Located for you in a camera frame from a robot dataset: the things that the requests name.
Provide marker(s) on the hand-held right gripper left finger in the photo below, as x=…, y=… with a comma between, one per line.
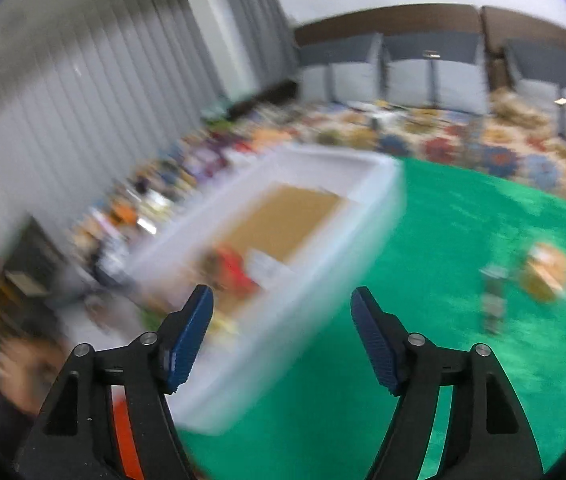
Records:
x=190, y=340

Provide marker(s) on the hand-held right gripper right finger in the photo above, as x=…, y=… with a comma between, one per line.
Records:
x=378, y=345

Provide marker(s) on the red snack packet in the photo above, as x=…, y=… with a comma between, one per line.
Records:
x=233, y=270

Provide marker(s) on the white storage box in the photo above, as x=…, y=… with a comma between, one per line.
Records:
x=353, y=240

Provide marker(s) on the dark cookie packet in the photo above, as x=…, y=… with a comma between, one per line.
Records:
x=494, y=300

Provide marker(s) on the cake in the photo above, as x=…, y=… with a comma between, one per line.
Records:
x=545, y=270

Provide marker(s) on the green patterned cloth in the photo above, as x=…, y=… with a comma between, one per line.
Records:
x=438, y=240

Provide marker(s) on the brown cardboard sheet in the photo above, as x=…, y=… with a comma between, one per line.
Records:
x=288, y=220

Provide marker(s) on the dark cabinet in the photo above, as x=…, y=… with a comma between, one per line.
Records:
x=28, y=260

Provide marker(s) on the row of assorted goods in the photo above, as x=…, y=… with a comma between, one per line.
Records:
x=413, y=135

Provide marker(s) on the grey curtain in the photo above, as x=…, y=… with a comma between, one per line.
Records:
x=88, y=85

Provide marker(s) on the brown headboard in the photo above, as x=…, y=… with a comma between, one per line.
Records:
x=388, y=20

